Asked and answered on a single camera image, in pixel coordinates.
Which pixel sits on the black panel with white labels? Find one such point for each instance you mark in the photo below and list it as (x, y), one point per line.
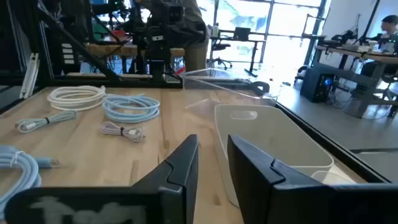
(67, 53)

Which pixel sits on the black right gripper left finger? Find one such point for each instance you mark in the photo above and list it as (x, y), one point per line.
(174, 193)

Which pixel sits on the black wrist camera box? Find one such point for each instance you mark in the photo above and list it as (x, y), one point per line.
(174, 14)

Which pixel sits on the wooden workbench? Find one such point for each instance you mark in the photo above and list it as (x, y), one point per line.
(124, 49)

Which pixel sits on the wooden desk with grey legs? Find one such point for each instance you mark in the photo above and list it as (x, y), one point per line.
(357, 53)

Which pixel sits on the person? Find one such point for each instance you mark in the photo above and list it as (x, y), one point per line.
(390, 25)
(196, 56)

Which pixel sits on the white plastic bin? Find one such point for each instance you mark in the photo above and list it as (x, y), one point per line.
(273, 140)

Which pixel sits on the black office chair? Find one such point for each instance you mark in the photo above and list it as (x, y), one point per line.
(219, 48)

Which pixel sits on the white aluminium extrusion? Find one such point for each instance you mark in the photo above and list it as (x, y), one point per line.
(29, 76)

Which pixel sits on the black bracket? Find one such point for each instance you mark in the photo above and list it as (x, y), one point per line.
(261, 87)

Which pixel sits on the clear plastic container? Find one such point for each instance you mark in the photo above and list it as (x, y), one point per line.
(329, 178)

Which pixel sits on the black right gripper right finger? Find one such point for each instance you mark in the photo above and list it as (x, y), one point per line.
(264, 193)

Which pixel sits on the black computer tower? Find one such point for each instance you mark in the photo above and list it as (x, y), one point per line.
(315, 85)

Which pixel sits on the black background robot arm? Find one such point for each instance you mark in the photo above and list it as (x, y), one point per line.
(343, 37)

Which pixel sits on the clear plastic bin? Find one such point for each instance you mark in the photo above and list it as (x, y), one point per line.
(202, 79)

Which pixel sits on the black rig frame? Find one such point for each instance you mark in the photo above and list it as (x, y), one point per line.
(77, 46)

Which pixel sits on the black standing desk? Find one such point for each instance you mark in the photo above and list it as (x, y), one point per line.
(253, 49)

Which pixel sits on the black monitor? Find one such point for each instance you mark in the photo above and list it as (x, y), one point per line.
(242, 33)

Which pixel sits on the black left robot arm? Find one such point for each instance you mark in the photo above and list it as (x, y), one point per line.
(157, 59)

